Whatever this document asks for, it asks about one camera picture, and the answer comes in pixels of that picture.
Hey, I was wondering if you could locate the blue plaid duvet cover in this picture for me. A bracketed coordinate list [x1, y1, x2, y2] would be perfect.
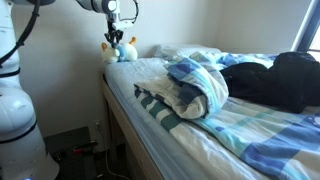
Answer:
[133, 49, 320, 180]

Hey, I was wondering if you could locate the white floor cable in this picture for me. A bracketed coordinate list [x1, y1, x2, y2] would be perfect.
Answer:
[96, 123, 131, 180]

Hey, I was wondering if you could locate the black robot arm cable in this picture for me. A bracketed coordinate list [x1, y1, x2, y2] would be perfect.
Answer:
[0, 0, 140, 66]

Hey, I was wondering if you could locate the black clothing pile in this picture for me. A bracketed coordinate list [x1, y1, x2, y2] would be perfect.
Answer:
[219, 50, 320, 114]

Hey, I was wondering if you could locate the pale blue pillow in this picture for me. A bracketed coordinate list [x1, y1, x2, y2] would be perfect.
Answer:
[153, 43, 223, 62]

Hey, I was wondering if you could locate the light wooden bed frame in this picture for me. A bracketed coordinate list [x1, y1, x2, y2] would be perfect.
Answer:
[99, 71, 164, 180]

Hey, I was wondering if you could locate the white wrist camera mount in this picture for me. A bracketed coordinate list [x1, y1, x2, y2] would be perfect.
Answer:
[111, 19, 136, 32]

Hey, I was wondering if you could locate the dark window frame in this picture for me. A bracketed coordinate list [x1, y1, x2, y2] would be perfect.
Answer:
[291, 0, 320, 63]

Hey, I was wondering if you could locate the mattress with light blue sheet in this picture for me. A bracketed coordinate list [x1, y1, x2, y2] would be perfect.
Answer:
[103, 57, 214, 180]

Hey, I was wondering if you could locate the red handled clamp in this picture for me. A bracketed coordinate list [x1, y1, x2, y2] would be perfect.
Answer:
[72, 139, 99, 155]

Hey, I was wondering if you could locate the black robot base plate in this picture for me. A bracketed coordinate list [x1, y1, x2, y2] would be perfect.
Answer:
[43, 125, 98, 180]

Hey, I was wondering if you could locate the white stuffed duck toy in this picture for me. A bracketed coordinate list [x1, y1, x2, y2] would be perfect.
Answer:
[100, 35, 138, 64]

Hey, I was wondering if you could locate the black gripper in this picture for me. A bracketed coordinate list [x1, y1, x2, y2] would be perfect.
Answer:
[104, 29, 124, 45]

